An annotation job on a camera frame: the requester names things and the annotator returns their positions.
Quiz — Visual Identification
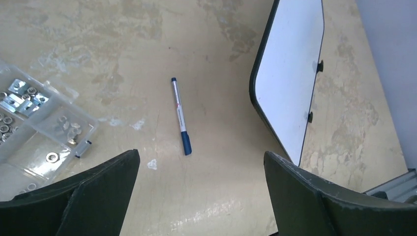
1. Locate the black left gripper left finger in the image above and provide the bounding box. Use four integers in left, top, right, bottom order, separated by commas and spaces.
0, 149, 140, 236

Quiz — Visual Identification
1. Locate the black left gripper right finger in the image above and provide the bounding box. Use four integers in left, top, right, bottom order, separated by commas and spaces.
264, 151, 417, 236

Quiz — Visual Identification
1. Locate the white blue whiteboard marker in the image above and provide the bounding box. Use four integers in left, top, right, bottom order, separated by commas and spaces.
171, 77, 192, 155

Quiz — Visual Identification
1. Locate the black framed whiteboard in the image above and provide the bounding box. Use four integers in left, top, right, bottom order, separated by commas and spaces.
249, 0, 325, 165

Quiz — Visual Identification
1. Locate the aluminium frame rail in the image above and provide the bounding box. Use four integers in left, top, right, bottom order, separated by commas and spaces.
364, 169, 417, 205

